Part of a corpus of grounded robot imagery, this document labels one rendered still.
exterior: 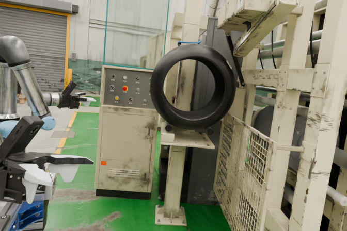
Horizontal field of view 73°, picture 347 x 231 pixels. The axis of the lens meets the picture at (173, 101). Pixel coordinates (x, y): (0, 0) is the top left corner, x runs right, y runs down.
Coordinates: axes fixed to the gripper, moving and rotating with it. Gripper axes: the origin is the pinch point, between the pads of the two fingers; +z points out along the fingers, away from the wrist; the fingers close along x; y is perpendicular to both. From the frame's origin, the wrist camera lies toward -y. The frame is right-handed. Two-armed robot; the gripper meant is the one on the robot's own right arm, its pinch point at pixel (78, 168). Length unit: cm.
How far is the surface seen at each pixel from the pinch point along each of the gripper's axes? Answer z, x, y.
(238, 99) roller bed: 50, -147, -25
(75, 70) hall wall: -506, -856, -102
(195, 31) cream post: 10, -140, -73
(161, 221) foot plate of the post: 0, -155, 85
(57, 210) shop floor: -89, -146, 87
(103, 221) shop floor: -47, -143, 88
